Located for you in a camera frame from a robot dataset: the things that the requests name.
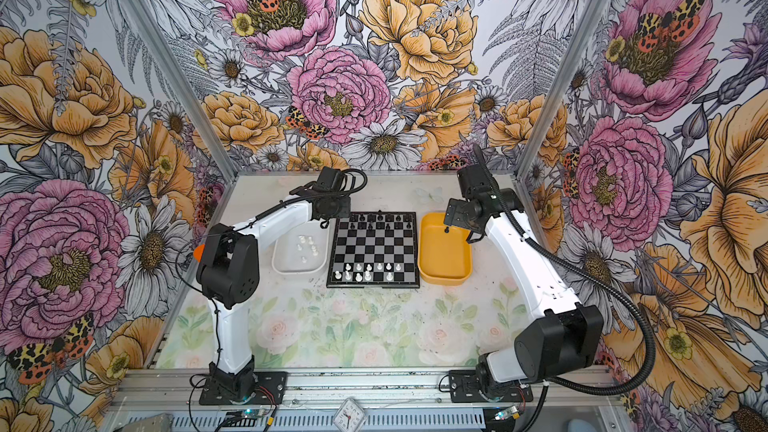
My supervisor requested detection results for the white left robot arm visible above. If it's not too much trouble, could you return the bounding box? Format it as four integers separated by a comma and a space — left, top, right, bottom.
193, 166, 368, 404

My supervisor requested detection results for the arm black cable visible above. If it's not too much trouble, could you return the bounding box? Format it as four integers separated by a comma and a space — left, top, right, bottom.
173, 167, 369, 432
470, 143, 657, 432

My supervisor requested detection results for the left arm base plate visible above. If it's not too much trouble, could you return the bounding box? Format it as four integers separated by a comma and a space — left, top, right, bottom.
198, 369, 288, 406

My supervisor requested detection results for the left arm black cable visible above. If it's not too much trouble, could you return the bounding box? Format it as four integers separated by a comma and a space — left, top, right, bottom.
173, 167, 369, 432

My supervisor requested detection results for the white analog clock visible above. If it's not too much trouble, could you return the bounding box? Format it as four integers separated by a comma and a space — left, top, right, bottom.
332, 397, 367, 432

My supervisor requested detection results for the black white chessboard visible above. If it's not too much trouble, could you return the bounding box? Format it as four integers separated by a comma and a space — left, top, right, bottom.
326, 211, 421, 289

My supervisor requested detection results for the orange pill bottle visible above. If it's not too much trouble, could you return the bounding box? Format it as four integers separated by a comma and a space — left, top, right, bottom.
193, 244, 205, 262

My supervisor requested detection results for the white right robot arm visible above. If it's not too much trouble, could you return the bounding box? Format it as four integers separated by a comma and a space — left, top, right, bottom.
444, 165, 603, 398

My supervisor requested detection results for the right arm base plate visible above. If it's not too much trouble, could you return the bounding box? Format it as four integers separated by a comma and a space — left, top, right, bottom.
448, 369, 533, 403

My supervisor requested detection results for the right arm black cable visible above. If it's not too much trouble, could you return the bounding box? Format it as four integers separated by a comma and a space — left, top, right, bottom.
470, 143, 657, 432

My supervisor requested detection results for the yellow plastic tub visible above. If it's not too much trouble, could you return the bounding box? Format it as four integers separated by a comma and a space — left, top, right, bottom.
418, 212, 472, 286

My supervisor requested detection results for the white plastic tub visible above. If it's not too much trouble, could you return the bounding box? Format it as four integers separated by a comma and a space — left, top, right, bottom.
272, 221, 331, 275

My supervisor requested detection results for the aluminium front rail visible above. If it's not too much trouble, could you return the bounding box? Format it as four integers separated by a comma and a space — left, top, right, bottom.
110, 367, 619, 412

